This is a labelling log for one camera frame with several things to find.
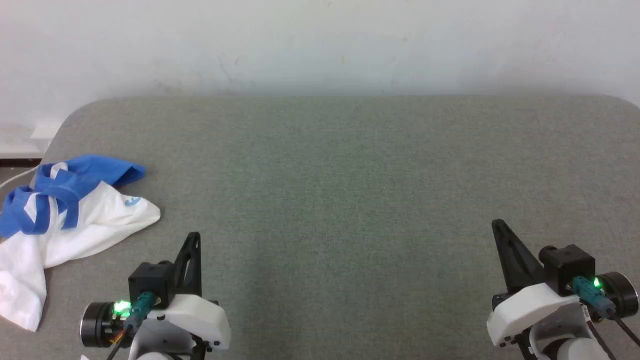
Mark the black cable teal plug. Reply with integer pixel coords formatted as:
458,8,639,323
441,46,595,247
571,276,640,360
106,292,157,360

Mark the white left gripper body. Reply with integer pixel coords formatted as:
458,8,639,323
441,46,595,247
142,294,232,353

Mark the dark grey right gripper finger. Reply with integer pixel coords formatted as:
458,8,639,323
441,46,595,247
491,219,545,296

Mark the white and blue t-shirt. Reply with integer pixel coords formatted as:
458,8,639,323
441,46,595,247
0,154,162,332

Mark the black right cable teal plug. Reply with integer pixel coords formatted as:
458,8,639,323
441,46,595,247
571,276,640,360

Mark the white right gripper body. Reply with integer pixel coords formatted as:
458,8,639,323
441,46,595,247
486,282,587,348

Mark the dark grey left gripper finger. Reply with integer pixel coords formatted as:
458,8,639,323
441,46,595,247
172,231,202,297

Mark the black left cable teal plug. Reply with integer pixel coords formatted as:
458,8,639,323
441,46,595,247
106,292,157,360

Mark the thin white cable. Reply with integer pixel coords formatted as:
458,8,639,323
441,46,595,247
0,167,40,190

